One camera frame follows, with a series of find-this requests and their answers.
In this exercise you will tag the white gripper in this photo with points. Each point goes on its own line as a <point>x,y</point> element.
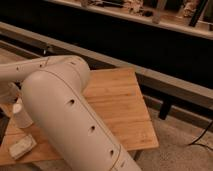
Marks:
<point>9,92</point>

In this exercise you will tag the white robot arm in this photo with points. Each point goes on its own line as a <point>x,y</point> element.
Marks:
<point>52,95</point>

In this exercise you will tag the white eraser block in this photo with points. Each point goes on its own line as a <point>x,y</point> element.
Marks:
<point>22,147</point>

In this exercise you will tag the black table leg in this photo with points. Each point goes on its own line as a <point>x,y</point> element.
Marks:
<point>164,110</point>

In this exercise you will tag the grey metal frame rail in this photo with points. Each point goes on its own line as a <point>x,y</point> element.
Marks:
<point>176,87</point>

